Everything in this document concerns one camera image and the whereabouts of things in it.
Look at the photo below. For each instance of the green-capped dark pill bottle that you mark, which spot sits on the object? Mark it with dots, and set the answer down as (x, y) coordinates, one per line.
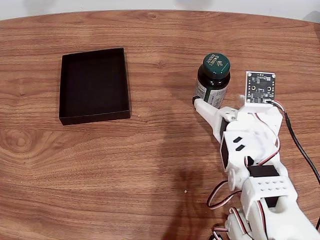
(212, 82)

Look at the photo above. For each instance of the camera circuit board on mount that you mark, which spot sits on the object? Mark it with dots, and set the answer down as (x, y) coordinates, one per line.
(260, 87)

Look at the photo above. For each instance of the black shallow cardboard box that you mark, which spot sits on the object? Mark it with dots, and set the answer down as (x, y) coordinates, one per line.
(93, 85)

